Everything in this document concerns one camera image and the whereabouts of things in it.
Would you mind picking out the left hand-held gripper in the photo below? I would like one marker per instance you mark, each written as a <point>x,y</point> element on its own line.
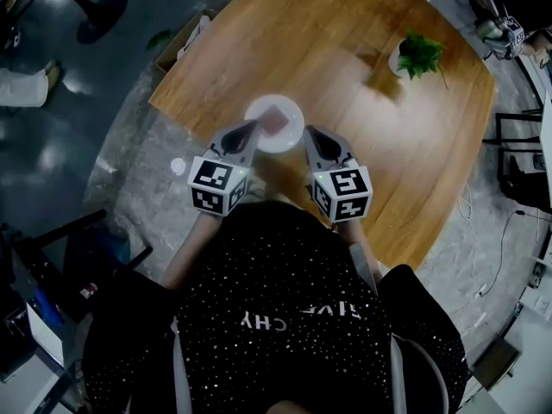
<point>217,186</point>

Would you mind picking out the blue bag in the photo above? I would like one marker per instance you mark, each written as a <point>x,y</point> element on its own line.
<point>49,306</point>

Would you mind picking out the person's black speckled shirt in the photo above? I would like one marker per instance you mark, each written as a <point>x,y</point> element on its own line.
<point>276,283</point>

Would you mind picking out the brown cardboard box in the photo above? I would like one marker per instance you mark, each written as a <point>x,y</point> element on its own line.
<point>185,41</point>

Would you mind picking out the black metal frame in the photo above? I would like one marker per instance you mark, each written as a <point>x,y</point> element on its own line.
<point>513,153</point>

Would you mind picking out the person's left forearm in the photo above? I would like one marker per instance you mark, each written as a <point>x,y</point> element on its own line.
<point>194,248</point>

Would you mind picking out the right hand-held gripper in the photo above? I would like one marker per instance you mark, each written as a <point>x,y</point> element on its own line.
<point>343,194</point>

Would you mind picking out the black pedestal table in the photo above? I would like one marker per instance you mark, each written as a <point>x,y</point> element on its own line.
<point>101,13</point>

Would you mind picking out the small red object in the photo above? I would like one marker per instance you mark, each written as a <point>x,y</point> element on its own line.
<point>276,121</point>

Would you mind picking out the red white can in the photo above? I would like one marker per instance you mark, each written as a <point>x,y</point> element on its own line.
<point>89,290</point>

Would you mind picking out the black metal rack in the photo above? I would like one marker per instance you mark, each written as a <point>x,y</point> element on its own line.
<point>52,252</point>

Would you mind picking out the green plant in white pot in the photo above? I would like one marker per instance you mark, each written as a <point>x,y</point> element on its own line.
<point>418,54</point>

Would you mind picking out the person's right forearm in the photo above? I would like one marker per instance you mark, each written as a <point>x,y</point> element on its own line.
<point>348,231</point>

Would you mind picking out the white round plate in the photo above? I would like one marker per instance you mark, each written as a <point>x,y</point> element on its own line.
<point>293,114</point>

